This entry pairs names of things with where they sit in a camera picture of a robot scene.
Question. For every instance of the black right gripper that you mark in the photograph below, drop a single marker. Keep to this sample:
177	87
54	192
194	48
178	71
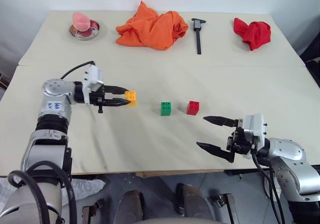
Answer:
238	142

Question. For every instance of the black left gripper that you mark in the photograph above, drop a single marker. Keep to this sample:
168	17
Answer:
98	96

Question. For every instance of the yellow toy brick cube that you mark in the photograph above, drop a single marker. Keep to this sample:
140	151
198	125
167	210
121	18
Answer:
131	98

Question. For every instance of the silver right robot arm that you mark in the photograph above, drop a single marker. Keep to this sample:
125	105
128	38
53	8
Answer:
290	164

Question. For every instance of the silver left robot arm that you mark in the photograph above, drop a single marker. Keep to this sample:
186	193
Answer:
53	103

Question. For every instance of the red toy brick cube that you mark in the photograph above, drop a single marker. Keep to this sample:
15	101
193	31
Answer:
192	108

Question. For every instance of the green toy brick cube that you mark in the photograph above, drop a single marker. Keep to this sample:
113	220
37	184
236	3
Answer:
166	108

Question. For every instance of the round metal dish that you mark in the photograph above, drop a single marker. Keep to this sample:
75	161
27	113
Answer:
85	31

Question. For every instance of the orange crumpled cloth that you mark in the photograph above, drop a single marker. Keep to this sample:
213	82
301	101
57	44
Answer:
151	28

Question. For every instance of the pink peach toy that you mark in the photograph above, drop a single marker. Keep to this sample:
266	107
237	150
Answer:
80	22

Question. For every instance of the black vernier caliper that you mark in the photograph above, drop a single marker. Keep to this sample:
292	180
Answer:
198	33

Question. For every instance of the red crumpled cloth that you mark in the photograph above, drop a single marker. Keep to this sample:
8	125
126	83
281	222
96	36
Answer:
252	31

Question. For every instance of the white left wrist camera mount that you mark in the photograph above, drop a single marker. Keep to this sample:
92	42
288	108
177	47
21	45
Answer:
93	76

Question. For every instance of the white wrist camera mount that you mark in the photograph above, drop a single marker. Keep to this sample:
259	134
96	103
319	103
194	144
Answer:
93	76
256	131

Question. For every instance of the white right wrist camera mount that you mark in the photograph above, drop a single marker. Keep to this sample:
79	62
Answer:
256	131

